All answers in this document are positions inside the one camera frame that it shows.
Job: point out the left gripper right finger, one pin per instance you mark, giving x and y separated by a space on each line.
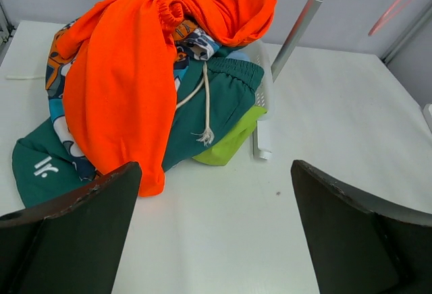
359 242

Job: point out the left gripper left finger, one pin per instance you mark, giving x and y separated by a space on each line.
73 243

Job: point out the lime green shorts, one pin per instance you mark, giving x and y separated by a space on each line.
221 153

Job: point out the orange shorts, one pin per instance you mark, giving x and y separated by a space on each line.
119 95

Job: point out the teal green shorts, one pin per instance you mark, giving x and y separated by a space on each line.
214 95

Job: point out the pink hanger for orange shorts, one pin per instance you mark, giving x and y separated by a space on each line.
393 10

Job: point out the light blue shorts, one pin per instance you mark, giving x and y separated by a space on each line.
239 55

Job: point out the silver clothes rack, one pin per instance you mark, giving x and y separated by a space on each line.
261 137

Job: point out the white plastic basket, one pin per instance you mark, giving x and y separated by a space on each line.
264 98

